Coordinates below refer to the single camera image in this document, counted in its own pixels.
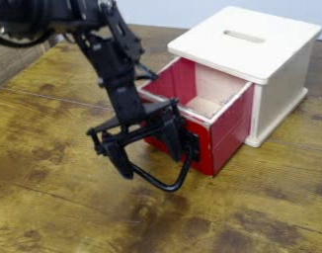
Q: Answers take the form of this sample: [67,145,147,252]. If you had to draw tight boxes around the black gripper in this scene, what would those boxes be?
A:
[87,78,181,180]

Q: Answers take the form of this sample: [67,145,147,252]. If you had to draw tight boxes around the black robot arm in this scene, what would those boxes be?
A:
[0,0,181,182]

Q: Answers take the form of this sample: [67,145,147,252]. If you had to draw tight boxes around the red wooden drawer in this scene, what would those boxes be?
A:
[139,57,255,176]

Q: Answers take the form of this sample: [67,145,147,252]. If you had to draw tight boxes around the white wooden box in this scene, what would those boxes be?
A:
[167,6,322,147]

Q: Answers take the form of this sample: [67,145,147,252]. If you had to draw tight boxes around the black metal drawer handle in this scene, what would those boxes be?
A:
[129,127,201,193]

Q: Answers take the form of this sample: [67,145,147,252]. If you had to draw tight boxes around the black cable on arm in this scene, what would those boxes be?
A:
[135,63,160,82]

